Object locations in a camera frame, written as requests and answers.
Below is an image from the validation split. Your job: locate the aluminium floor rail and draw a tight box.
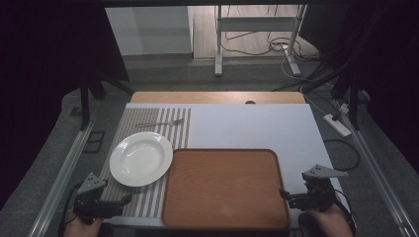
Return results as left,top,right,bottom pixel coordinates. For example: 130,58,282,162
334,98,419,237
27,119,96,237

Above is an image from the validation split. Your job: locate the black looped floor cable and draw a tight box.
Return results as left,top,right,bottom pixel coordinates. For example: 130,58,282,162
323,138,361,173

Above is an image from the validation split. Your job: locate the tangle of floor cables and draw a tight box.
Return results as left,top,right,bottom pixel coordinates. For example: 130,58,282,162
219,4,322,64

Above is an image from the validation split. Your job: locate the light wooden table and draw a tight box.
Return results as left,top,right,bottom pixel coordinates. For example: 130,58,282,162
129,91,307,106

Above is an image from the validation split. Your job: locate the silver metal fork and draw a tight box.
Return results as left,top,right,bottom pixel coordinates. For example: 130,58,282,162
135,118,185,128

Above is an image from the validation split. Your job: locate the white table cover board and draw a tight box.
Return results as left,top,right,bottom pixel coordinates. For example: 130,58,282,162
106,102,351,229

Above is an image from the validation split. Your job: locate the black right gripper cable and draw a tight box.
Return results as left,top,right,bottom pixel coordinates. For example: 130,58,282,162
334,193,358,235

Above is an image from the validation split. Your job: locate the white metal desk frame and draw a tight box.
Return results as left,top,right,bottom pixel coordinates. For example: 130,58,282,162
213,4,309,79

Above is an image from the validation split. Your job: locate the person's right hand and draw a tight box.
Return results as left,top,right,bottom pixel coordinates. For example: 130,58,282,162
307,197,356,237

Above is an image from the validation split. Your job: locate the white power strip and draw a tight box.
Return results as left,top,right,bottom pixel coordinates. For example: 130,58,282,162
322,113,353,138

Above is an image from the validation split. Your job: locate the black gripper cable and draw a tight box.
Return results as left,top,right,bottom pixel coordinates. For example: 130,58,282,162
334,193,358,235
57,183,84,237

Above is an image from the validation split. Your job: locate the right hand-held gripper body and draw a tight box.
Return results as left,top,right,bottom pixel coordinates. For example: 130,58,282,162
300,163,350,212

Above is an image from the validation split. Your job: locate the black metal stand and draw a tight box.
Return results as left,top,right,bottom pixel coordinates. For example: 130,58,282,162
299,6,393,131
78,55,135,131

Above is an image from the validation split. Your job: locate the person's left hand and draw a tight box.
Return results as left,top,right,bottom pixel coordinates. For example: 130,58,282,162
63,211,104,237

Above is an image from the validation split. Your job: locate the white round plate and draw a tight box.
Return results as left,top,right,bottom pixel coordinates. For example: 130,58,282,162
109,131,174,189

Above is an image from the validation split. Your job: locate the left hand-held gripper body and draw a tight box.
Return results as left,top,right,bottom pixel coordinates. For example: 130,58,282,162
72,172,115,226

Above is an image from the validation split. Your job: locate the brown wooden tray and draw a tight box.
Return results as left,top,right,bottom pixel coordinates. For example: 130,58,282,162
161,148,292,231

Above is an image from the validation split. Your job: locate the grey striped placemat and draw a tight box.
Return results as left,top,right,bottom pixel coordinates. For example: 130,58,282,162
98,107,193,218

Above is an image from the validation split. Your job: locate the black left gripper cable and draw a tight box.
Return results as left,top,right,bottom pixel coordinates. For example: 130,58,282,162
57,183,84,237

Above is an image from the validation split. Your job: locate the black rectangular floor frame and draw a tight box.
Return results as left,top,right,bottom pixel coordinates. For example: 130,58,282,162
82,130,107,154

